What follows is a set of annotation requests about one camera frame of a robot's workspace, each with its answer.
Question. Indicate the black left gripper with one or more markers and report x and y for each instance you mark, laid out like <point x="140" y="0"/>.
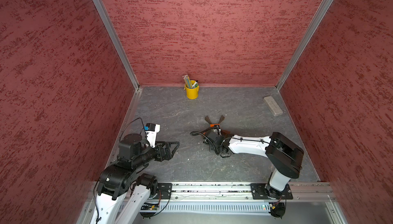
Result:
<point x="168" y="155"/>

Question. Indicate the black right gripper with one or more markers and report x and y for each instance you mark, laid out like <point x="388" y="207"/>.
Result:
<point x="211" y="148"/>

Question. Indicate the dark brown triangle block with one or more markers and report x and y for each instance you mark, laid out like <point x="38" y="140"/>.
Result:
<point x="222" y="118"/>

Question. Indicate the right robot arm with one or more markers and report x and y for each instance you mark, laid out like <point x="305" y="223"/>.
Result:
<point x="285" y="155"/>

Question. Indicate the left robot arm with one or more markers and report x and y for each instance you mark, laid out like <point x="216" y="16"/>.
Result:
<point x="123" y="191"/>

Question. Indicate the yellow metal pencil bucket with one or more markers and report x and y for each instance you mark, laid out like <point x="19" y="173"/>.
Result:
<point x="193" y="92"/>

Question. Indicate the grey marbled pencil case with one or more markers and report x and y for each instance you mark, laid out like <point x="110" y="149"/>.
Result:
<point x="273" y="106"/>

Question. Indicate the pencils in bucket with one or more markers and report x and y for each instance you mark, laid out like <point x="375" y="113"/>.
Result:
<point x="188" y="82"/>

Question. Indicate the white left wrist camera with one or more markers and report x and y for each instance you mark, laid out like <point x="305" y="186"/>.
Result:
<point x="151" y="131"/>

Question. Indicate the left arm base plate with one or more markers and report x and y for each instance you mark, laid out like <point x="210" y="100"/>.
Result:
<point x="165" y="190"/>

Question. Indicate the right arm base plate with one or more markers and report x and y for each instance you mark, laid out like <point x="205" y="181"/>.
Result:
<point x="258" y="191"/>

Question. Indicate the white slotted cable duct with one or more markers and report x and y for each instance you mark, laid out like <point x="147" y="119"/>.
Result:
<point x="258" y="208"/>

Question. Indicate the aluminium front rail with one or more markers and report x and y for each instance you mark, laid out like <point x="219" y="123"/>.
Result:
<point x="241" y="192"/>

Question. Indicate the aluminium corner post right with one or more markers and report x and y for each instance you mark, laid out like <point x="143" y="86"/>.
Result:
<point x="311" y="29"/>

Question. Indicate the aluminium corner post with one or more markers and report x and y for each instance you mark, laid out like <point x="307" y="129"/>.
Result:
<point x="100" y="7"/>
<point x="311" y="29"/>

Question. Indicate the aluminium corner post left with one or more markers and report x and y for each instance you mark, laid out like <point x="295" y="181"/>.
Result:
<point x="100" y="7"/>

